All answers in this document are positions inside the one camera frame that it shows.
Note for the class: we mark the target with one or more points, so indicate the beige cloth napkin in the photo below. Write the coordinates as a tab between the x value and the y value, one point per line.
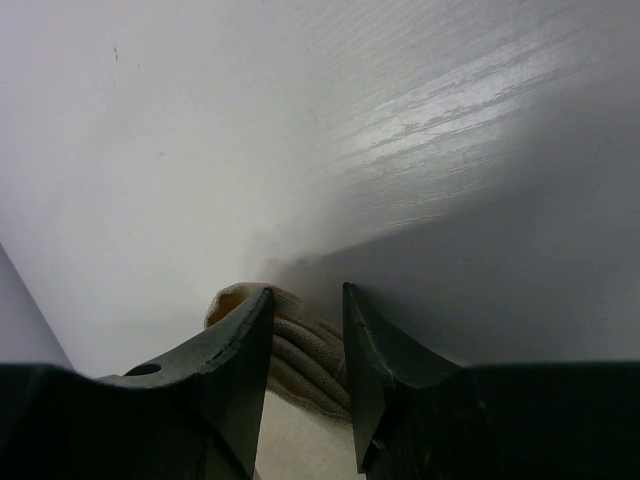
306	429

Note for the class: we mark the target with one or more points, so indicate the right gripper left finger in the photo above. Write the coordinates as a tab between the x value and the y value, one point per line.
225	370

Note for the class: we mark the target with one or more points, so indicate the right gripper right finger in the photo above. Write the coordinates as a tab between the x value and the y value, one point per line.
390	376

